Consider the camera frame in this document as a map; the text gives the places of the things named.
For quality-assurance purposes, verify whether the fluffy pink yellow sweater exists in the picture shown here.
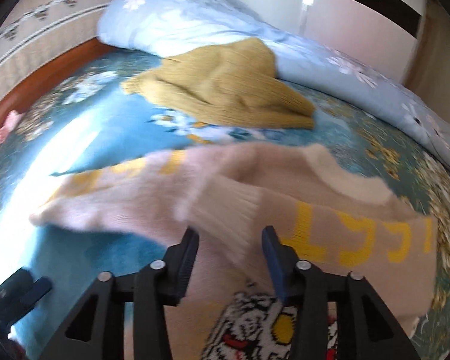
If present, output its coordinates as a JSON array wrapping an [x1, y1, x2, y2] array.
[[30, 142, 437, 359]]

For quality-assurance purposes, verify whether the wooden bed frame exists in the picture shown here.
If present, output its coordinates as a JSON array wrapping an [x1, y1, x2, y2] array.
[[0, 38, 116, 128]]

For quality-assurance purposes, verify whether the mustard yellow knit sweater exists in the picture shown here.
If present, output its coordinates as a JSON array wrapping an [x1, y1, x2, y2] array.
[[122, 37, 315, 129]]

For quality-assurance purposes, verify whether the white black sliding wardrobe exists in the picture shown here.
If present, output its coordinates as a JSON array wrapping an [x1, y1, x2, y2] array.
[[240, 0, 427, 82]]

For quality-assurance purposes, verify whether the teal floral bed sheet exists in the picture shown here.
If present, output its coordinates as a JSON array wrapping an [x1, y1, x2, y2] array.
[[0, 50, 450, 359]]

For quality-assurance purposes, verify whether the light blue floral duvet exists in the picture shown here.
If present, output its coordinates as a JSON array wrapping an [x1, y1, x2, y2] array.
[[96, 0, 450, 181]]

